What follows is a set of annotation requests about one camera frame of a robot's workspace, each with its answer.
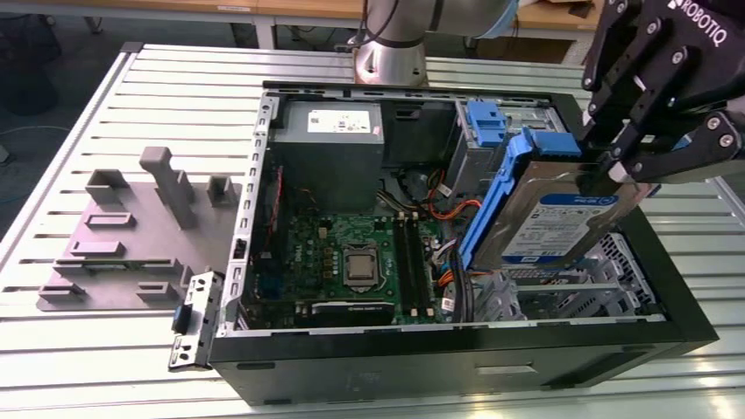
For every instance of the metal drive cage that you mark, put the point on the metal drive cage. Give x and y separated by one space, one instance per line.
467 161

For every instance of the black graphics card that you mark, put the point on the black graphics card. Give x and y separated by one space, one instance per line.
354 313

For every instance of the wooden desk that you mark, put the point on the wooden desk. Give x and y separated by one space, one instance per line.
546 22

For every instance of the silver CPU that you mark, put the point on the silver CPU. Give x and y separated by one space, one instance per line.
361 267

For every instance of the grey power supply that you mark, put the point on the grey power supply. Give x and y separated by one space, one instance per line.
325 174

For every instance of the CPU socket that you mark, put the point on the CPU socket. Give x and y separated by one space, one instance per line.
361 249

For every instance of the grey parts rack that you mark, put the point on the grey parts rack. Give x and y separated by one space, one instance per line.
145 262

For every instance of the black PC case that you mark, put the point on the black PC case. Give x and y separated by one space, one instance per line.
406 362

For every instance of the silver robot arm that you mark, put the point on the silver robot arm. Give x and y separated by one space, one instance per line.
386 57

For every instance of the hard disk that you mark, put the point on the hard disk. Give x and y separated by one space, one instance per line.
553 218

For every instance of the black RAM slot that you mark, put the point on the black RAM slot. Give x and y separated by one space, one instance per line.
421 262
406 262

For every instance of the blue drive latch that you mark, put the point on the blue drive latch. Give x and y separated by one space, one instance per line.
485 122

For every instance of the green motherboard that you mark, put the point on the green motherboard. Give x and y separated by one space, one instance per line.
314 244

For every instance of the metal card retainer bracket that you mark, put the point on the metal card retainer bracket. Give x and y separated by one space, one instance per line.
199 305

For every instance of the metal disk bay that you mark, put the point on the metal disk bay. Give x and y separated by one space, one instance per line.
570 286

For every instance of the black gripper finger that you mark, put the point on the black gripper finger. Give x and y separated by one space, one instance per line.
698 153
634 65

